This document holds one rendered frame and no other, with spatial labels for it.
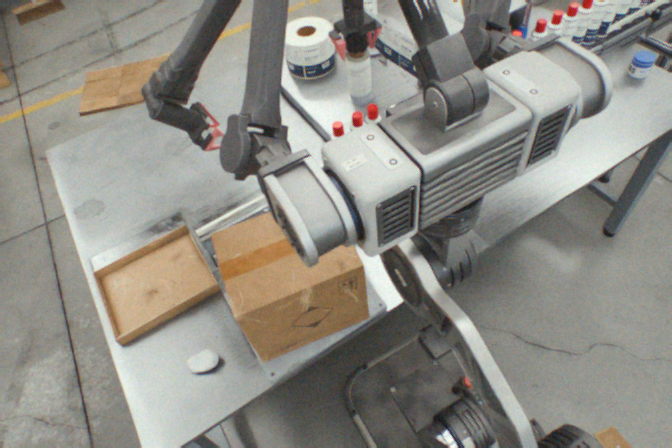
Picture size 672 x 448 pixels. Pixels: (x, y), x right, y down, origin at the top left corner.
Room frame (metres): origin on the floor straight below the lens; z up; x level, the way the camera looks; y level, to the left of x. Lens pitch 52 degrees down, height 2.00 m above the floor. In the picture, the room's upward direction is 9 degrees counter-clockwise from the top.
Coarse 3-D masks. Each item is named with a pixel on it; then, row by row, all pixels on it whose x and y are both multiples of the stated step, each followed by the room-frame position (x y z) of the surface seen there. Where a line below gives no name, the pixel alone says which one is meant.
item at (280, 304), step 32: (256, 224) 0.71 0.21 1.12; (224, 256) 0.63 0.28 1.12; (256, 256) 0.61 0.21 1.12; (288, 256) 0.60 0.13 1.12; (320, 256) 0.59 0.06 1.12; (352, 256) 0.57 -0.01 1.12; (256, 288) 0.53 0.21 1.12; (288, 288) 0.52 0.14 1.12; (320, 288) 0.52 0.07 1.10; (352, 288) 0.54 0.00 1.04; (256, 320) 0.48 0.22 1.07; (288, 320) 0.49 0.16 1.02; (320, 320) 0.51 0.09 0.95; (352, 320) 0.53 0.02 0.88
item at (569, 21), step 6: (570, 6) 1.46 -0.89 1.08; (576, 6) 1.45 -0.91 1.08; (570, 12) 1.46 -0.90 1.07; (576, 12) 1.45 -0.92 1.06; (564, 18) 1.46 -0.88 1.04; (570, 18) 1.45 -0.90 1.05; (576, 18) 1.45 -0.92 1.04; (564, 24) 1.45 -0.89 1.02; (570, 24) 1.44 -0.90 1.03; (564, 30) 1.45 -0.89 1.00; (570, 30) 1.44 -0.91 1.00; (564, 36) 1.44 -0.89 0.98; (570, 36) 1.44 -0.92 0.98
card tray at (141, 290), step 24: (168, 240) 0.92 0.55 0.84; (192, 240) 0.91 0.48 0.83; (120, 264) 0.86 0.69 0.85; (144, 264) 0.85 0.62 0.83; (168, 264) 0.84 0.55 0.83; (192, 264) 0.82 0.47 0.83; (120, 288) 0.78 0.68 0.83; (144, 288) 0.76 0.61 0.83; (168, 288) 0.75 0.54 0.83; (192, 288) 0.74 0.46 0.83; (216, 288) 0.71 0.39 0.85; (120, 312) 0.70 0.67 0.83; (144, 312) 0.68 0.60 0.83; (168, 312) 0.65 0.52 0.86; (120, 336) 0.60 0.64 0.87
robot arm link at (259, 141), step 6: (252, 132) 0.62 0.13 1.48; (252, 138) 0.60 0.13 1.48; (258, 138) 0.59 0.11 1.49; (264, 138) 0.60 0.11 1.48; (270, 138) 0.60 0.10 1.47; (252, 144) 0.59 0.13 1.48; (258, 144) 0.58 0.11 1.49; (264, 144) 0.58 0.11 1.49; (270, 144) 0.58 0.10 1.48; (252, 150) 0.58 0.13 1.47; (258, 150) 0.57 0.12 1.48; (252, 156) 0.57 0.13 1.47; (252, 162) 0.56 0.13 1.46; (246, 168) 0.57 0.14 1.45; (252, 168) 0.56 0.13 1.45; (240, 174) 0.57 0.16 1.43; (246, 174) 0.57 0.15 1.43; (252, 174) 0.58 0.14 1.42; (240, 180) 0.57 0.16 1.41
